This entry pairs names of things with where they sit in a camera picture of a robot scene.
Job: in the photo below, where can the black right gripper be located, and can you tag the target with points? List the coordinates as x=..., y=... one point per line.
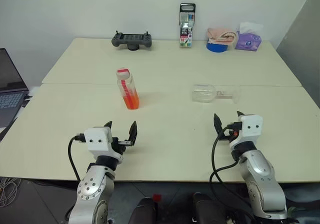
x=231, y=132

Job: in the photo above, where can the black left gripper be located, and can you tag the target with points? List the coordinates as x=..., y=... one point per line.
x=121, y=146

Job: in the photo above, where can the bottle of orange liquid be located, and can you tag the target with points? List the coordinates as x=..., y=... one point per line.
x=130, y=96

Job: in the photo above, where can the clear wine glass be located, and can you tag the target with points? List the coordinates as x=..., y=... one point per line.
x=202, y=93

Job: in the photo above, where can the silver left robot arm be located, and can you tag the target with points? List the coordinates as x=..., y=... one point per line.
x=90, y=184

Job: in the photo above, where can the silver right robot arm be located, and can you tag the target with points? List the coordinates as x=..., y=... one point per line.
x=262, y=176

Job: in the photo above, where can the blue tape roll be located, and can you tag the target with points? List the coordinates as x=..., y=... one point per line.
x=216, y=47

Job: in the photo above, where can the small red block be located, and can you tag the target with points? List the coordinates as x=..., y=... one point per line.
x=157, y=198

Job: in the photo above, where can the purple tissue pack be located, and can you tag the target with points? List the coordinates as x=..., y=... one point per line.
x=247, y=40

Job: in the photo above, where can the pink folded towel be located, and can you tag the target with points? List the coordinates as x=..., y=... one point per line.
x=221, y=35

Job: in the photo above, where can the dark rounded shape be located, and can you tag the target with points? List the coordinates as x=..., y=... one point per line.
x=207, y=209
x=145, y=211

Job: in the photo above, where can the dark grey handheld controller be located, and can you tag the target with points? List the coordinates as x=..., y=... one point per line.
x=131, y=40

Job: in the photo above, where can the marker pen pack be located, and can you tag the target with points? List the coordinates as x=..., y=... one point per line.
x=187, y=29

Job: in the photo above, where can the grey laptop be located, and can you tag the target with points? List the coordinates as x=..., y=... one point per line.
x=10, y=84

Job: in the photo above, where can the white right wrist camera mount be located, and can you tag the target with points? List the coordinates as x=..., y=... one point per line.
x=251, y=125

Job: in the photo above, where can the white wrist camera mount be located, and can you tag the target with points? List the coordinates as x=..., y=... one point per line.
x=97, y=139
x=251, y=125

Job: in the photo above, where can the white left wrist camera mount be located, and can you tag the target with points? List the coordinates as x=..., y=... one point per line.
x=97, y=139

